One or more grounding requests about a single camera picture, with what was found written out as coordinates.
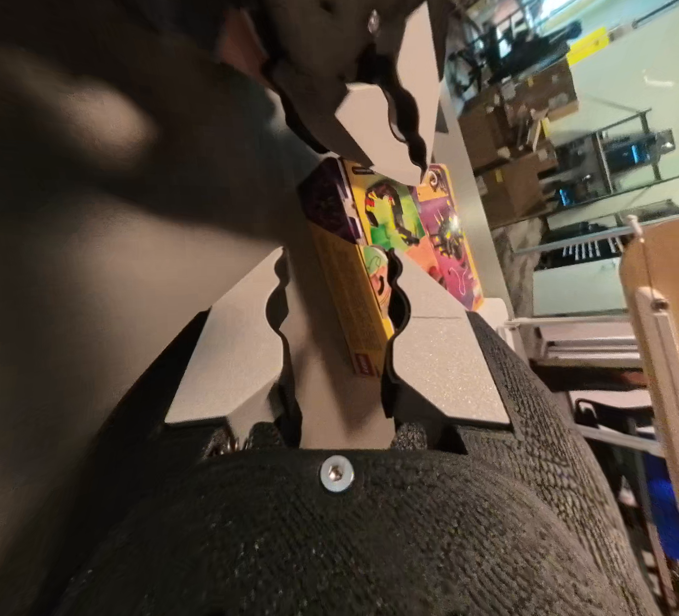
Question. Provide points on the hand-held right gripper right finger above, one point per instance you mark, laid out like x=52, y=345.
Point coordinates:
x=451, y=366

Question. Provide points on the colourful lego set box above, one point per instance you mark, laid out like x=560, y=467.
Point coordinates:
x=339, y=266

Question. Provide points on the wooden board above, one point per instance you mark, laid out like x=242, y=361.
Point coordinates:
x=658, y=255

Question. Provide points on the pile of cardboard boxes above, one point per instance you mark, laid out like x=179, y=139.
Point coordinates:
x=509, y=186

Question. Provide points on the black office chair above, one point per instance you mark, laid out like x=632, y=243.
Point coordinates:
x=509, y=51

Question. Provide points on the yellow wall sign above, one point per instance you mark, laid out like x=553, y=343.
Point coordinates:
x=588, y=46

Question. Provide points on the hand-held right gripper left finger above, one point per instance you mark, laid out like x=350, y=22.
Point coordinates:
x=233, y=356

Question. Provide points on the metal shelf rack with printers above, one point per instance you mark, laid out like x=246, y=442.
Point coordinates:
x=631, y=154

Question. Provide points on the person's left hand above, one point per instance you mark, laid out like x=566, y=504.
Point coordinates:
x=241, y=48

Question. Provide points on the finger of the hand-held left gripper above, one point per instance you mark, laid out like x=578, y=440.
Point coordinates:
x=360, y=117
x=424, y=69

